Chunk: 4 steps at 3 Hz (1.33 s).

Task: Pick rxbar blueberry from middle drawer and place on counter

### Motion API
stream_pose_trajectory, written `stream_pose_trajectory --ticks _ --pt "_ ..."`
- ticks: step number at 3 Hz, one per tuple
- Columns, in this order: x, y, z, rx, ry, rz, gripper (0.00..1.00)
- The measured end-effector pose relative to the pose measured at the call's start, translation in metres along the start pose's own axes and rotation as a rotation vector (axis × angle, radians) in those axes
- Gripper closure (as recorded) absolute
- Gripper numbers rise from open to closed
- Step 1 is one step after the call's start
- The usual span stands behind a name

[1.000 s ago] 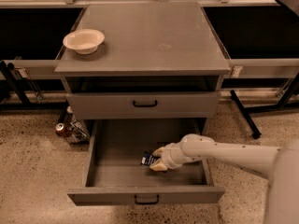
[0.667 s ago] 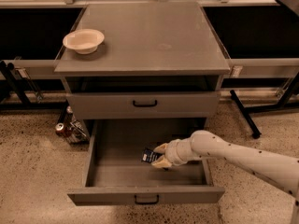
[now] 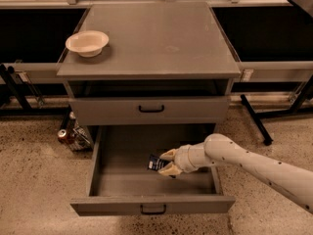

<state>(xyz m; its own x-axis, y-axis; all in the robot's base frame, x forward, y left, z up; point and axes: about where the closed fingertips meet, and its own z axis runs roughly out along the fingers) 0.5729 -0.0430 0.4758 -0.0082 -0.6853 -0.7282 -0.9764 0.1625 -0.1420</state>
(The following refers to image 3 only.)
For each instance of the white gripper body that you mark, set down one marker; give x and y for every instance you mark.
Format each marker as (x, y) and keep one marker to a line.
(186, 160)

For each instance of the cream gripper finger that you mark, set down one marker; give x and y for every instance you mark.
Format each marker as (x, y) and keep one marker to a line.
(169, 155)
(170, 169)

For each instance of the dark blue snack bar wrapper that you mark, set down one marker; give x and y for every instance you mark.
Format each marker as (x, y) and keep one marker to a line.
(156, 163)

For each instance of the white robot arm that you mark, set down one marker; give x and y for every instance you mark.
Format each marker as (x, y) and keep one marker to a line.
(293, 182)

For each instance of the open grey drawer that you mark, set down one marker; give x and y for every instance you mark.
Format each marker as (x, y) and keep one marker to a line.
(119, 180)

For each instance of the closed grey drawer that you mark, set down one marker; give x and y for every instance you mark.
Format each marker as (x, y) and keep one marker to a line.
(123, 111)

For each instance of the grey drawer cabinet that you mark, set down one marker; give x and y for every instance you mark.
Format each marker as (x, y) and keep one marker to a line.
(168, 49)

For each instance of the black table leg right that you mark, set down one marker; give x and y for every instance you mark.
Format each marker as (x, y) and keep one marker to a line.
(267, 138)

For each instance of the dark bottle on floor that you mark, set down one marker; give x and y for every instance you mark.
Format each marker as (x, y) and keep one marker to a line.
(71, 122)

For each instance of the red soda can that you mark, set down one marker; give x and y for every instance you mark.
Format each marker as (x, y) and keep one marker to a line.
(62, 135)

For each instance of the white bowl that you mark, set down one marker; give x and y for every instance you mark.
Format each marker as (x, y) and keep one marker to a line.
(88, 43)

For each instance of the black stand left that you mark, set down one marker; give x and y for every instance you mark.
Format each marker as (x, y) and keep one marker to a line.
(14, 88)

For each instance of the black lower drawer handle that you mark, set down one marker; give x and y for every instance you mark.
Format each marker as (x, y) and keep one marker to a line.
(153, 209)

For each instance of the black drawer handle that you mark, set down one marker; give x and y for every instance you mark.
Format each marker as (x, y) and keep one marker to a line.
(144, 110)
(153, 209)

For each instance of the black upper drawer handle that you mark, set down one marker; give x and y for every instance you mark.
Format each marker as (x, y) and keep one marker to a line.
(144, 110)

